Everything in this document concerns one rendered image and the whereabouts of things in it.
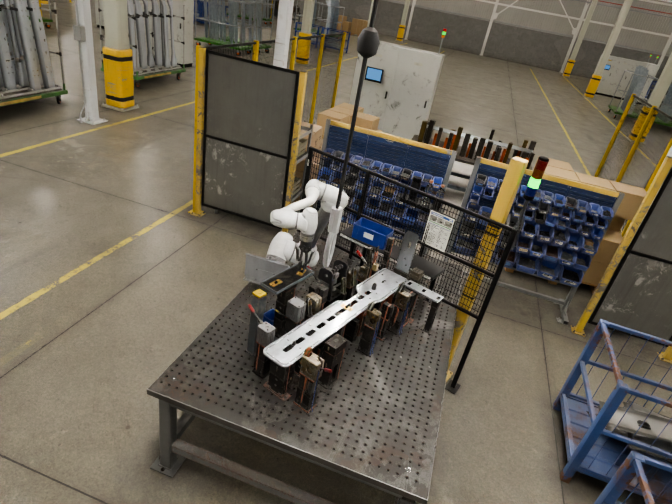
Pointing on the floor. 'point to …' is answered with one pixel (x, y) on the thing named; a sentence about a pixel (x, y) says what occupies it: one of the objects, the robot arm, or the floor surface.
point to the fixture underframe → (170, 458)
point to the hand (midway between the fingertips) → (302, 266)
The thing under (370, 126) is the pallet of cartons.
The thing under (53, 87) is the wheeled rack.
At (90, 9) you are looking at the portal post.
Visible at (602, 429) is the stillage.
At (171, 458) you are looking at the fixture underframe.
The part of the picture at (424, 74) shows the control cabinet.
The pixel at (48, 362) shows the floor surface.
